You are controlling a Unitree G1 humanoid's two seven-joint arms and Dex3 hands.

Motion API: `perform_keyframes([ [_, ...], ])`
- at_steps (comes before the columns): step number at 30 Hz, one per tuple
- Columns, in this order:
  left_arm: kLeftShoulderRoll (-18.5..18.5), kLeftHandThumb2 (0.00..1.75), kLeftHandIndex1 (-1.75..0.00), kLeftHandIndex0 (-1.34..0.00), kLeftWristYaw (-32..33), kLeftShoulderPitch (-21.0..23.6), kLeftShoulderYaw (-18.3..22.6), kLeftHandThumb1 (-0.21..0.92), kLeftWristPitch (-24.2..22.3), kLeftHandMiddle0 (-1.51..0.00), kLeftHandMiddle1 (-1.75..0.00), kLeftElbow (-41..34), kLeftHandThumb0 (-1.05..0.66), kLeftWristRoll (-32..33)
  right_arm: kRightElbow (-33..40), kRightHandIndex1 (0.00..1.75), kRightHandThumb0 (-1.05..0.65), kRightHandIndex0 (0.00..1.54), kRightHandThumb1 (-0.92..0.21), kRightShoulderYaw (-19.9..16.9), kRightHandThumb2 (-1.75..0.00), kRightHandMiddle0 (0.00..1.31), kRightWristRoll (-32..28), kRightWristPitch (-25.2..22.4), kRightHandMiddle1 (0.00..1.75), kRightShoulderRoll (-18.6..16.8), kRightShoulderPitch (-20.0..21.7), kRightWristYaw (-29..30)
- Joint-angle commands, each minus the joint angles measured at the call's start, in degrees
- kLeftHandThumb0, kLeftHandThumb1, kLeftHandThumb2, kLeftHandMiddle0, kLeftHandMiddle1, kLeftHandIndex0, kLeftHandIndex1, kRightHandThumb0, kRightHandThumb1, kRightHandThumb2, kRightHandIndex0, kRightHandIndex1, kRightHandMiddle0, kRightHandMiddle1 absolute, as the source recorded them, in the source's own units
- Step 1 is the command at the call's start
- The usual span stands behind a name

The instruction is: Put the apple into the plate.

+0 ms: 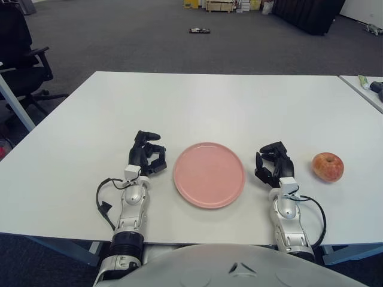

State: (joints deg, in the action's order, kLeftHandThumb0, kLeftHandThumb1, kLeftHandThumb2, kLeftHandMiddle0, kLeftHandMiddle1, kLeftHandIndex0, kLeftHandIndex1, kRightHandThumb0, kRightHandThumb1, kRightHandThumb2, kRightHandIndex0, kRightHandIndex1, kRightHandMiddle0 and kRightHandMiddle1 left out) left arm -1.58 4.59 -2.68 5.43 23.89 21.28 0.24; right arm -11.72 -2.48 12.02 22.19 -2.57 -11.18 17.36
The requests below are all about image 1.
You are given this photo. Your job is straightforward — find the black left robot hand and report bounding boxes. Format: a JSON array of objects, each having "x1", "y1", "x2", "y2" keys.
[{"x1": 128, "y1": 130, "x2": 168, "y2": 177}]

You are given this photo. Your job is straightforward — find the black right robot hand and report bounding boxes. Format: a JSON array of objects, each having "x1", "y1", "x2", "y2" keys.
[{"x1": 254, "y1": 141, "x2": 296, "y2": 189}]

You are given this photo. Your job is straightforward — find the red yellow apple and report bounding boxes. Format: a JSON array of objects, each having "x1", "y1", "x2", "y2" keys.
[{"x1": 312, "y1": 152, "x2": 345, "y2": 182}]

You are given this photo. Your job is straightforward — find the pink round plate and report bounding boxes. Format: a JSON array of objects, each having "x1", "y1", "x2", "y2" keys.
[{"x1": 172, "y1": 142, "x2": 247, "y2": 210}]

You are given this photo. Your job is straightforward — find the grey robot torso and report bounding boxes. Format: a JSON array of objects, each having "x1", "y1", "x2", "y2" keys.
[{"x1": 116, "y1": 243, "x2": 361, "y2": 287}]

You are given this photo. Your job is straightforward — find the white desk leg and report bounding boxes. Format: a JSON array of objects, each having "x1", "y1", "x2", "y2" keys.
[{"x1": 0, "y1": 71, "x2": 35, "y2": 132}]

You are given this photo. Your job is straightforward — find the red object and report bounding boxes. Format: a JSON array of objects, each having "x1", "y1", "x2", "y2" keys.
[{"x1": 0, "y1": 139, "x2": 14, "y2": 161}]

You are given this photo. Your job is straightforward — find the black office chair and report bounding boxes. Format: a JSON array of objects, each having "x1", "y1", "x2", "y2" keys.
[{"x1": 0, "y1": 2, "x2": 69, "y2": 120}]

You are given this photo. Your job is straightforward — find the black partition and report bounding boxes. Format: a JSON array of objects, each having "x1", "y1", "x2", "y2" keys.
[{"x1": 271, "y1": 0, "x2": 346, "y2": 36}]

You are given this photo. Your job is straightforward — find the grey toy robot dog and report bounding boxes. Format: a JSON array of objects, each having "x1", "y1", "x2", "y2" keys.
[{"x1": 363, "y1": 23, "x2": 383, "y2": 35}]

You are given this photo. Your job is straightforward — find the wooden crate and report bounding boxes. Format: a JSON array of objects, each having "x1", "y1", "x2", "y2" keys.
[{"x1": 205, "y1": 0, "x2": 235, "y2": 13}]

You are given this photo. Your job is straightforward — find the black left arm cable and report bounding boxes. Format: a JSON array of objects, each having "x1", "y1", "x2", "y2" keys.
[{"x1": 95, "y1": 178, "x2": 132, "y2": 231}]

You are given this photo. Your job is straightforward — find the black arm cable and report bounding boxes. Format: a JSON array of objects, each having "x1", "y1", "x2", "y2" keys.
[
  {"x1": 299, "y1": 195, "x2": 327, "y2": 249},
  {"x1": 95, "y1": 178, "x2": 132, "y2": 231}
]

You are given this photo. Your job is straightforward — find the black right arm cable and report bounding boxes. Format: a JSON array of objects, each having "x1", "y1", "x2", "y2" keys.
[{"x1": 299, "y1": 195, "x2": 327, "y2": 249}]

